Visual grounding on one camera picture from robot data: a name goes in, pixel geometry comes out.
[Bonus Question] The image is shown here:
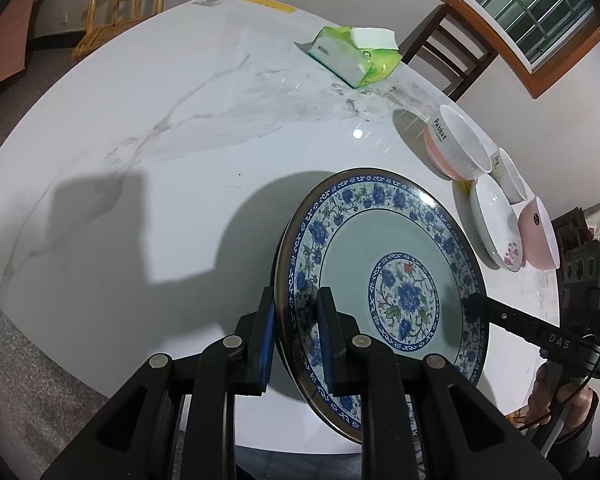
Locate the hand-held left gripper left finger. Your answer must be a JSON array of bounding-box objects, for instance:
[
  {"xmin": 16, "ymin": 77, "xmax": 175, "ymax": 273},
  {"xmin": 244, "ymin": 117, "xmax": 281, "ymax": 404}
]
[{"xmin": 40, "ymin": 286, "xmax": 276, "ymax": 480}]

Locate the bamboo chair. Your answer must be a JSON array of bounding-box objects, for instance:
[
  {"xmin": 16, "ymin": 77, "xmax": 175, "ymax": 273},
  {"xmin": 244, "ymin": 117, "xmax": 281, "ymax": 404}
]
[{"xmin": 71, "ymin": 0, "xmax": 173, "ymax": 63}]

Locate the blue floral plate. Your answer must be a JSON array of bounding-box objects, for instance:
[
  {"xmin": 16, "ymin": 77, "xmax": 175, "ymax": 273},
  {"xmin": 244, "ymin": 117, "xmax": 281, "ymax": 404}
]
[{"xmin": 271, "ymin": 169, "xmax": 491, "ymax": 445}]

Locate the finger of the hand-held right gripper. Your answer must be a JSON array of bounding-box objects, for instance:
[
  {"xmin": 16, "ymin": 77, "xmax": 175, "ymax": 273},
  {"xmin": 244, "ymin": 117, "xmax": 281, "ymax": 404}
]
[{"xmin": 464, "ymin": 292, "xmax": 597, "ymax": 362}]

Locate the yellow rectangular table label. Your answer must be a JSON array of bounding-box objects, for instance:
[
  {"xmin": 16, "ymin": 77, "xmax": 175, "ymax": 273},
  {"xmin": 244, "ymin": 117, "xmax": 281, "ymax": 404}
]
[{"xmin": 240, "ymin": 0, "xmax": 299, "ymax": 15}]

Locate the small white bowl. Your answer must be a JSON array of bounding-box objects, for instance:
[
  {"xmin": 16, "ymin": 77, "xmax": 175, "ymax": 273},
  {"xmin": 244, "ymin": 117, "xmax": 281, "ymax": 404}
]
[{"xmin": 489, "ymin": 147, "xmax": 530, "ymax": 206}]

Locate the white bowl with pink base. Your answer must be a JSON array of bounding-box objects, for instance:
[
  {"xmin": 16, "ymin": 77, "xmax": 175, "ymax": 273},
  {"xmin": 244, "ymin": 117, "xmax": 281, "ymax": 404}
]
[{"xmin": 423, "ymin": 104, "xmax": 498, "ymax": 182}]

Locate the person's right hand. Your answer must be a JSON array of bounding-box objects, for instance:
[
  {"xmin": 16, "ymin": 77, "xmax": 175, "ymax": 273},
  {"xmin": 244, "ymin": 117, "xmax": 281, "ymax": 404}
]
[{"xmin": 525, "ymin": 361, "xmax": 599, "ymax": 442}]

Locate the dark wooden chair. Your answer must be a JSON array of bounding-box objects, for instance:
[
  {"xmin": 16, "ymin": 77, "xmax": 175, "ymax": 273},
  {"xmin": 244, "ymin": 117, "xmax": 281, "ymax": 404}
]
[{"xmin": 399, "ymin": 4, "xmax": 498, "ymax": 102}]

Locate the white dish with pink flower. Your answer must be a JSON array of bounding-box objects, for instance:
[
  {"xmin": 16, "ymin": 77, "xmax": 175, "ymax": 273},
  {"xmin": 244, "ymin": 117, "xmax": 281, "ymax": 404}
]
[{"xmin": 452, "ymin": 174, "xmax": 525, "ymax": 272}]

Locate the dark wooden furniture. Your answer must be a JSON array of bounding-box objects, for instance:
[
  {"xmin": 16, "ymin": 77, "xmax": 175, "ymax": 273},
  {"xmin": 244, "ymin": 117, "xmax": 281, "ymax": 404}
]
[{"xmin": 552, "ymin": 207, "xmax": 594, "ymax": 261}]

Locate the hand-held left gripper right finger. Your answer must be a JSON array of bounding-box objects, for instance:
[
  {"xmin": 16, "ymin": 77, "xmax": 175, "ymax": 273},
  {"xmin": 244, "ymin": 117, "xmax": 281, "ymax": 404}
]
[{"xmin": 316, "ymin": 286, "xmax": 565, "ymax": 480}]

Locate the pink board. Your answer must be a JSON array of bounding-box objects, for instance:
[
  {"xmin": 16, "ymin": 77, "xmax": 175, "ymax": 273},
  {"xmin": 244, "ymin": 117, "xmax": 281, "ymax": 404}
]
[{"xmin": 0, "ymin": 0, "xmax": 46, "ymax": 96}]

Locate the person's right forearm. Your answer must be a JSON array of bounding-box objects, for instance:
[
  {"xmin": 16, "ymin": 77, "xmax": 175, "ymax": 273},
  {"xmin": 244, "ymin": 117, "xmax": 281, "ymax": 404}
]
[{"xmin": 555, "ymin": 405, "xmax": 600, "ymax": 480}]

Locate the green tissue pack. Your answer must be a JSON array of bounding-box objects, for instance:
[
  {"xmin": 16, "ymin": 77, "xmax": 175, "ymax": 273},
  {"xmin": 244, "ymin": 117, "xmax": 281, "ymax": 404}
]
[{"xmin": 295, "ymin": 25, "xmax": 401, "ymax": 90}]

